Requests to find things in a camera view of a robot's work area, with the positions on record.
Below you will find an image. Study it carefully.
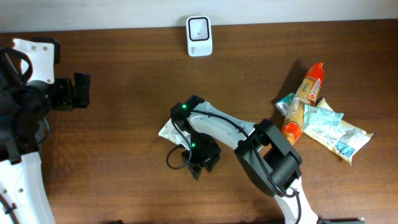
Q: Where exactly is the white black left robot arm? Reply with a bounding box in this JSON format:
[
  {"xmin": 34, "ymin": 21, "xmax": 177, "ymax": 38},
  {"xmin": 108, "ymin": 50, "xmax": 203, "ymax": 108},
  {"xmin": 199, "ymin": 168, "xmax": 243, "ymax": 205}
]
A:
[{"xmin": 1, "ymin": 47, "xmax": 91, "ymax": 223}]

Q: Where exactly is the orange brown pasta packet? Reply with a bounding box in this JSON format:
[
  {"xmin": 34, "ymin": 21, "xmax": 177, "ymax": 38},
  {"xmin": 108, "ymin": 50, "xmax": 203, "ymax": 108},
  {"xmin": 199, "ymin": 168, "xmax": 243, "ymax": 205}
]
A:
[{"xmin": 282, "ymin": 62, "xmax": 324, "ymax": 145}]

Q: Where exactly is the white cream tube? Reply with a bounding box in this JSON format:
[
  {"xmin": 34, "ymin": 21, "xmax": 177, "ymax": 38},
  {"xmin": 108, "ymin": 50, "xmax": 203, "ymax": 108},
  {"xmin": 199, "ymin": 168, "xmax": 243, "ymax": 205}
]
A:
[{"xmin": 158, "ymin": 119, "xmax": 191, "ymax": 147}]

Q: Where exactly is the white barcode scanner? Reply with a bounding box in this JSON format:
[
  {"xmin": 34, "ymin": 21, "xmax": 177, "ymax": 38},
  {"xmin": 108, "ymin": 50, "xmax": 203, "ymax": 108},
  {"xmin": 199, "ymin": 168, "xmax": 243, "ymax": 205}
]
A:
[{"xmin": 185, "ymin": 16, "xmax": 213, "ymax": 57}]

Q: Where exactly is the teal snack packet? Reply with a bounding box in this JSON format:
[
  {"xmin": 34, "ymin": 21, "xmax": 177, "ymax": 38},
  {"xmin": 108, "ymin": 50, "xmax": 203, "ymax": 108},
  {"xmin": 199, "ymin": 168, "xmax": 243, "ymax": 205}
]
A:
[{"xmin": 303, "ymin": 105, "xmax": 344, "ymax": 129}]

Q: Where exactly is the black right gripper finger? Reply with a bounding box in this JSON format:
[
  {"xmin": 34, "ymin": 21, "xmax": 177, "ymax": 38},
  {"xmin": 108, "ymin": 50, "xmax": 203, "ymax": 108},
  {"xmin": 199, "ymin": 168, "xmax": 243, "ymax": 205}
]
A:
[
  {"xmin": 205, "ymin": 157, "xmax": 220, "ymax": 172},
  {"xmin": 189, "ymin": 165, "xmax": 202, "ymax": 180}
]

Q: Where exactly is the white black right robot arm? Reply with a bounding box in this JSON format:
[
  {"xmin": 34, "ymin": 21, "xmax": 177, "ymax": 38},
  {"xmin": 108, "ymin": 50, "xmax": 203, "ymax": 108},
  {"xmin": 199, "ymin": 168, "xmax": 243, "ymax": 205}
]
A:
[{"xmin": 165, "ymin": 96, "xmax": 326, "ymax": 223}]

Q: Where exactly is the yellow blue chip bag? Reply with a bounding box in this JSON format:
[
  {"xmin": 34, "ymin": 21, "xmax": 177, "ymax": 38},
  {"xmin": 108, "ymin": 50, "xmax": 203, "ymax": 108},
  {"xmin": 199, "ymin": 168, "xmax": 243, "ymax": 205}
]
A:
[{"xmin": 303, "ymin": 98, "xmax": 375, "ymax": 165}]

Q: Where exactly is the green Kleenex tissue pack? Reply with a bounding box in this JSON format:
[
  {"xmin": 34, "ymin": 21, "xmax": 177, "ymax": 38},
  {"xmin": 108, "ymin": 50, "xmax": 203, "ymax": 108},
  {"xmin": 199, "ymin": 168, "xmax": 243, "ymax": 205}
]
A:
[{"xmin": 275, "ymin": 93, "xmax": 295, "ymax": 116}]

